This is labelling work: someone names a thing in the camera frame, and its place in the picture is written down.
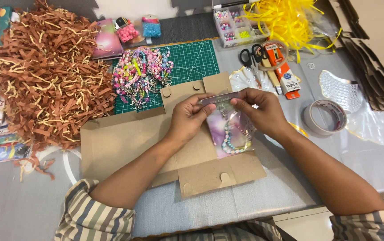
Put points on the person's left hand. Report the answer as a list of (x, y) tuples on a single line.
[(187, 117)]

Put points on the person's right hand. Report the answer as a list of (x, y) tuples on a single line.
[(267, 112)]

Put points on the yellow ribbon strip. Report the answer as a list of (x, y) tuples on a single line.
[(299, 129)]

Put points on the orange packaged utility knife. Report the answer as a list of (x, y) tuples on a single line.
[(284, 75)]

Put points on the small clear shell tray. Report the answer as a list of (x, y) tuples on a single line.
[(240, 80)]

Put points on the clear tape roll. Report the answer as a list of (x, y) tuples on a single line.
[(261, 67)]

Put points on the green cutting mat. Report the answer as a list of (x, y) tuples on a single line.
[(195, 60)]

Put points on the black scissors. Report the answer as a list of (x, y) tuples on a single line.
[(247, 57)]

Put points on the flat brown cardboard box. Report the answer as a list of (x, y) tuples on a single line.
[(125, 140)]

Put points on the white tape roll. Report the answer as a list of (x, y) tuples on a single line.
[(339, 117)]

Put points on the bubbled clear shell tray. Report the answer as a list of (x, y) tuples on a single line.
[(341, 90)]

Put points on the clear bead organiser box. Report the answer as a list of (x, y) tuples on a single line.
[(235, 28)]

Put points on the heap of yellow ribbon shreds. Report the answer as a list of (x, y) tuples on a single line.
[(289, 21)]

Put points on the bag of blue beads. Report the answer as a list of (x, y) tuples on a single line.
[(151, 28)]

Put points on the bag of pink beads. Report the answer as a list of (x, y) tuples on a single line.
[(127, 32)]

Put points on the large clear shell tray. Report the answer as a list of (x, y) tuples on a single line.
[(376, 125)]

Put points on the stack of purple cards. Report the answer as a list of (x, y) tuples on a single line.
[(106, 42)]

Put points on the stack of flat cardboard boxes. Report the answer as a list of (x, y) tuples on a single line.
[(379, 57)]

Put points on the white ribbon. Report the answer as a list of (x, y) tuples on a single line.
[(67, 164)]

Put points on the striped shirt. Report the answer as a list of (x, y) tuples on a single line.
[(88, 217)]

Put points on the heap of brown shredded paper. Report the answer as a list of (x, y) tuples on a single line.
[(44, 77)]

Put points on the grey tablecloth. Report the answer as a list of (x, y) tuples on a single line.
[(28, 204)]

